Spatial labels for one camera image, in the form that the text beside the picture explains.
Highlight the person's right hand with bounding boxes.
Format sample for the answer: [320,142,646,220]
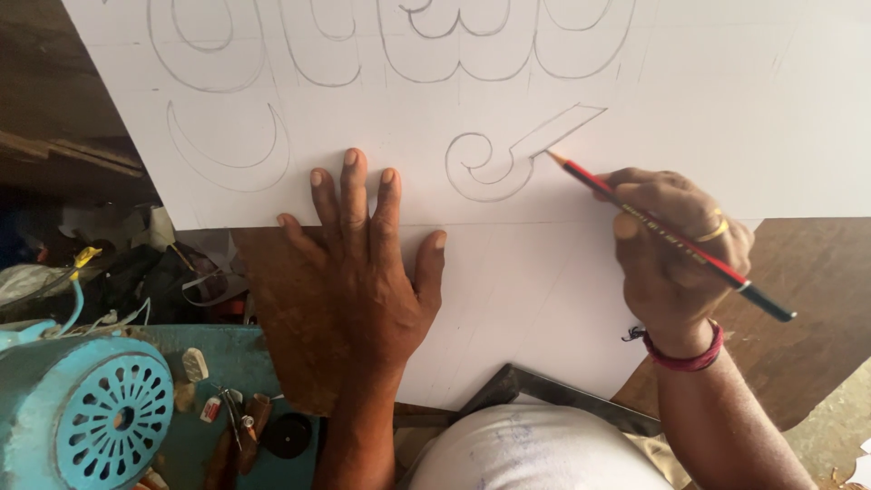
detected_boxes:
[593,167,756,355]

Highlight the person's left hand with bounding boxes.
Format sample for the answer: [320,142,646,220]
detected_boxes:
[276,147,448,389]

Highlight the red black pencil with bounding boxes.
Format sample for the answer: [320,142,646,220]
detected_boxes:
[546,150,798,323]

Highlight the large white drawing sheet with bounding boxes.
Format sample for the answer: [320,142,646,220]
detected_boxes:
[61,0,871,232]

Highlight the red thread wristband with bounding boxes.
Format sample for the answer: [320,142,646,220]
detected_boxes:
[621,318,725,373]

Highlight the lower white sheet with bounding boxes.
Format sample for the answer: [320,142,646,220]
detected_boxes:
[395,219,763,412]

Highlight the teal machine table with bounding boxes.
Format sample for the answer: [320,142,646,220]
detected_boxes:
[129,324,321,490]

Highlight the black round cap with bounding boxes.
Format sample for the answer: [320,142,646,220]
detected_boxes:
[262,413,313,460]

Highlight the metal pliers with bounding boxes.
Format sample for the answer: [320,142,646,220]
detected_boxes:
[216,385,256,453]

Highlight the white eraser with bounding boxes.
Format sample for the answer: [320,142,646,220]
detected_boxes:
[181,347,210,383]

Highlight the metal try square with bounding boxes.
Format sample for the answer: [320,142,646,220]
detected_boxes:
[393,363,662,438]

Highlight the person's white shirt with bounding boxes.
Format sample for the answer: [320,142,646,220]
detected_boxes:
[408,404,675,490]

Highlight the teal electric motor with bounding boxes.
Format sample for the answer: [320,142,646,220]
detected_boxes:
[0,320,175,490]

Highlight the gold finger ring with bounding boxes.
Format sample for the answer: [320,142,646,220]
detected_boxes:
[694,210,730,244]

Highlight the heap of scraps and wires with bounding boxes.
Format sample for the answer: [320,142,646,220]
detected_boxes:
[0,197,256,328]

